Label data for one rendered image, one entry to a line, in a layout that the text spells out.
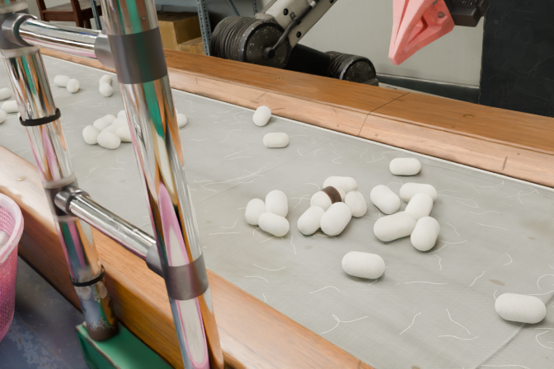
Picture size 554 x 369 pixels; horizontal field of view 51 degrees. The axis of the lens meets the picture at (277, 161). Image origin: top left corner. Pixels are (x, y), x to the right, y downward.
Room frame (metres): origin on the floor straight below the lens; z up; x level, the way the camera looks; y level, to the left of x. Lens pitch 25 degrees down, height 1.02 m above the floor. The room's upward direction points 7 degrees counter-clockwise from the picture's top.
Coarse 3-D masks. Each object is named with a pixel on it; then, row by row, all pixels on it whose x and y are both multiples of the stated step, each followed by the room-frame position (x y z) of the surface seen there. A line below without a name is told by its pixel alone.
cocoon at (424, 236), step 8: (416, 224) 0.41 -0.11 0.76; (424, 224) 0.40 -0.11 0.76; (432, 224) 0.41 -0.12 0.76; (416, 232) 0.40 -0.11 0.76; (424, 232) 0.39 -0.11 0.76; (432, 232) 0.39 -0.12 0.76; (416, 240) 0.39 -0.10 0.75; (424, 240) 0.39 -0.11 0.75; (432, 240) 0.39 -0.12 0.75; (416, 248) 0.39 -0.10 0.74; (424, 248) 0.39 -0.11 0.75
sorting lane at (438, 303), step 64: (0, 64) 1.30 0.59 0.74; (64, 64) 1.22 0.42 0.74; (0, 128) 0.84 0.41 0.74; (64, 128) 0.81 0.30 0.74; (192, 128) 0.75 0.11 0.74; (256, 128) 0.72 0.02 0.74; (320, 128) 0.69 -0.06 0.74; (128, 192) 0.57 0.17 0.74; (192, 192) 0.55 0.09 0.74; (256, 192) 0.53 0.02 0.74; (448, 192) 0.49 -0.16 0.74; (512, 192) 0.47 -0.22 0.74; (256, 256) 0.42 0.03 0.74; (320, 256) 0.41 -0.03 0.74; (384, 256) 0.39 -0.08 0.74; (448, 256) 0.38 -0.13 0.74; (512, 256) 0.37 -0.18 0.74; (320, 320) 0.33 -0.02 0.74; (384, 320) 0.32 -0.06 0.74; (448, 320) 0.31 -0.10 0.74; (512, 320) 0.30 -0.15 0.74
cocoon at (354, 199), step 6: (354, 192) 0.48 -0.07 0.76; (348, 198) 0.47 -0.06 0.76; (354, 198) 0.47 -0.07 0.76; (360, 198) 0.47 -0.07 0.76; (348, 204) 0.46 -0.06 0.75; (354, 204) 0.46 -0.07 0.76; (360, 204) 0.46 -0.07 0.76; (366, 204) 0.46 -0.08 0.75; (354, 210) 0.46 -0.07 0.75; (360, 210) 0.45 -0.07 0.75; (366, 210) 0.46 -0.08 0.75; (354, 216) 0.46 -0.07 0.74; (360, 216) 0.46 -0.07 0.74
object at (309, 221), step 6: (312, 210) 0.45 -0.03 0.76; (318, 210) 0.45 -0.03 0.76; (306, 216) 0.44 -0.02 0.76; (312, 216) 0.44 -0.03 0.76; (318, 216) 0.45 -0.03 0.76; (300, 222) 0.44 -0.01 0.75; (306, 222) 0.44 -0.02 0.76; (312, 222) 0.44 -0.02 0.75; (318, 222) 0.44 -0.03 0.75; (300, 228) 0.44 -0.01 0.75; (306, 228) 0.43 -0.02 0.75; (312, 228) 0.43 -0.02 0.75; (306, 234) 0.44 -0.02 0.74
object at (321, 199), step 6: (336, 186) 0.49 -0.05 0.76; (318, 192) 0.48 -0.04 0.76; (342, 192) 0.48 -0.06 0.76; (312, 198) 0.48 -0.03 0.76; (318, 198) 0.47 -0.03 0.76; (324, 198) 0.47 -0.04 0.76; (342, 198) 0.48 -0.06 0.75; (312, 204) 0.47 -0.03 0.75; (318, 204) 0.47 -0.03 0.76; (324, 204) 0.47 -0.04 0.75; (330, 204) 0.47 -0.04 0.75; (324, 210) 0.47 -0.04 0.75
